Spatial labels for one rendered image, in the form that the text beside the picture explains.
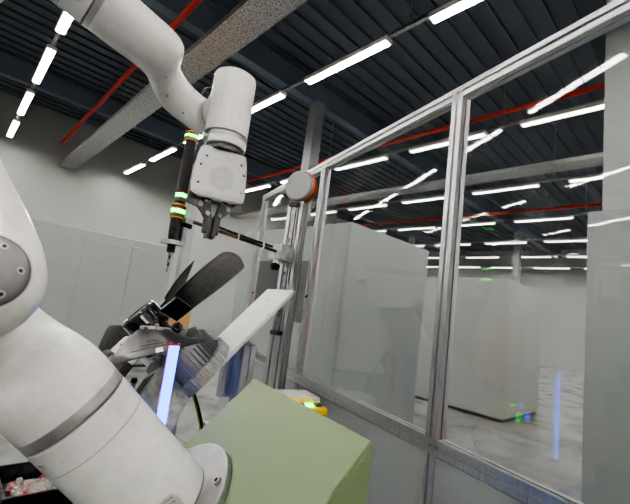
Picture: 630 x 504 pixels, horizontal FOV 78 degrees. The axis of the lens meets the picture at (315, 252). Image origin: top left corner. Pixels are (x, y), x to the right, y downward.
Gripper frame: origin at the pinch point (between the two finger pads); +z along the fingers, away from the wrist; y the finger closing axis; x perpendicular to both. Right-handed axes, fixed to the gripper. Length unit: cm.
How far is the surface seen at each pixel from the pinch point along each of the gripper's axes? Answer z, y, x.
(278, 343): 30, 57, 90
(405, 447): 50, 70, 18
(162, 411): 38.1, -0.3, 15.5
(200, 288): 11, 11, 55
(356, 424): 51, 70, 43
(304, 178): -48, 57, 88
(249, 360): 34, 33, 60
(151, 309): 19, -2, 55
